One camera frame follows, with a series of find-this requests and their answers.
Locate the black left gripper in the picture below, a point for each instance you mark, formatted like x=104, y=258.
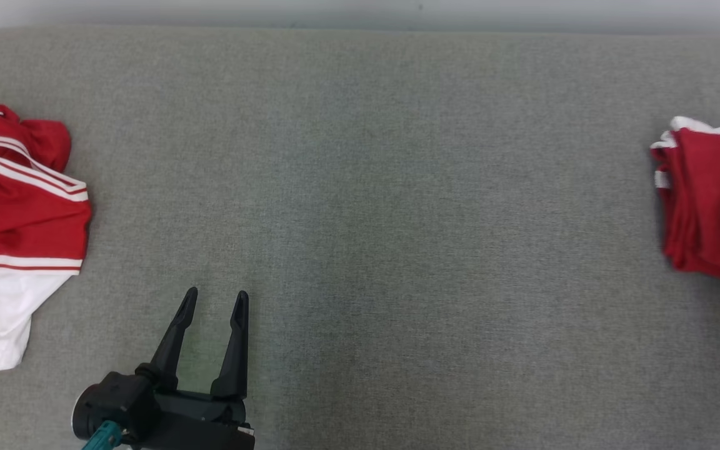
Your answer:
x=210, y=425

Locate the red Bulls 23 jersey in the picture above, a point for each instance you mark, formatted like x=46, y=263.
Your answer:
x=16, y=219

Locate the red garment stack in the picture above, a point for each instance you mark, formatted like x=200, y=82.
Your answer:
x=716, y=200

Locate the grey fabric sofa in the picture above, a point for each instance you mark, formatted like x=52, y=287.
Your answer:
x=397, y=219

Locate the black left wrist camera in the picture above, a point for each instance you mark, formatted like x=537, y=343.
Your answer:
x=116, y=403

